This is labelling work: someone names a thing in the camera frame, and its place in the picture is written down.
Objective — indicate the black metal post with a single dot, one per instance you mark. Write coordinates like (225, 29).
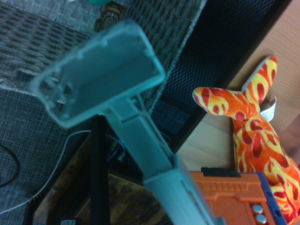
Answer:
(99, 164)

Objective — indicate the small dark toy figure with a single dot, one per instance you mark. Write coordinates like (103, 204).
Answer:
(110, 15)

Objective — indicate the wooden coffee table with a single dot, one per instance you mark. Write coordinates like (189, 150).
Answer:
(211, 145)

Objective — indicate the orange toy car grey ladder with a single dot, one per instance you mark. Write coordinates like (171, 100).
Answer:
(131, 70)

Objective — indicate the orange flame pattern plush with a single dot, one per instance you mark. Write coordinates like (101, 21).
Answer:
(257, 140)

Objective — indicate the grey woven basket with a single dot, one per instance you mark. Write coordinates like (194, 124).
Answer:
(47, 47)

